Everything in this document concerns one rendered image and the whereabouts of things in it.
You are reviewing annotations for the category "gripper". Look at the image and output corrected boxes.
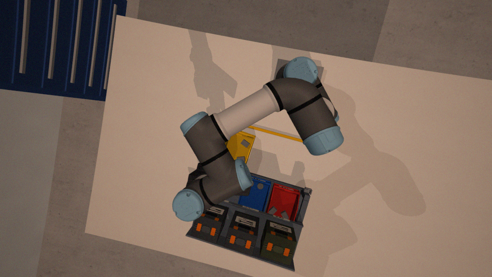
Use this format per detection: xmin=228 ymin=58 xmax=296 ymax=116
xmin=186 ymin=163 xmax=206 ymax=186

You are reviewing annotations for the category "red open bin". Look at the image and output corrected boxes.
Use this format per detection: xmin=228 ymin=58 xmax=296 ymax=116
xmin=266 ymin=183 xmax=300 ymax=221

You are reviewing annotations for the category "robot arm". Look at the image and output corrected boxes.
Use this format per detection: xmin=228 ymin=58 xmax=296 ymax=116
xmin=172 ymin=57 xmax=344 ymax=222

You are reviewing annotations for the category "grey bin rack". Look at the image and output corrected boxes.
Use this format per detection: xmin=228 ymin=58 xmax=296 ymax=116
xmin=186 ymin=173 xmax=312 ymax=272

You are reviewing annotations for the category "blue open bin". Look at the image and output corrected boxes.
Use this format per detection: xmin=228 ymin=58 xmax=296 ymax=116
xmin=238 ymin=176 xmax=271 ymax=212

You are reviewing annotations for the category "yellow bin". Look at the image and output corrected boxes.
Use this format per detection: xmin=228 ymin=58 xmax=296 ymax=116
xmin=225 ymin=131 xmax=256 ymax=164

